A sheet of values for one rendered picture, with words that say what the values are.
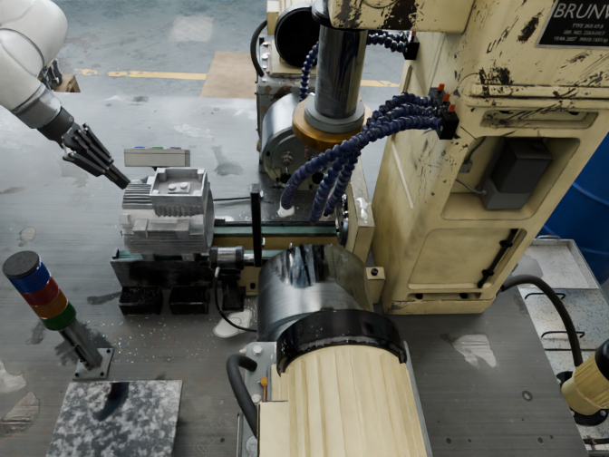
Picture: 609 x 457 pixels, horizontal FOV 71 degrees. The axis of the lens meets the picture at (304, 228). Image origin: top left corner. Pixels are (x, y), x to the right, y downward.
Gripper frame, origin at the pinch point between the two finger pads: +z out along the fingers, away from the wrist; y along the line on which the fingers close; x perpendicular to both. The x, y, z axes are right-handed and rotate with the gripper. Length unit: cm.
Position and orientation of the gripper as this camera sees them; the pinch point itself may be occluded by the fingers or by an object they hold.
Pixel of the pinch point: (117, 177)
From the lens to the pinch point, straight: 119.4
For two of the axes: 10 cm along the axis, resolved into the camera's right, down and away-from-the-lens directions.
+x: -8.9, 3.4, 3.1
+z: 4.5, 5.8, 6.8
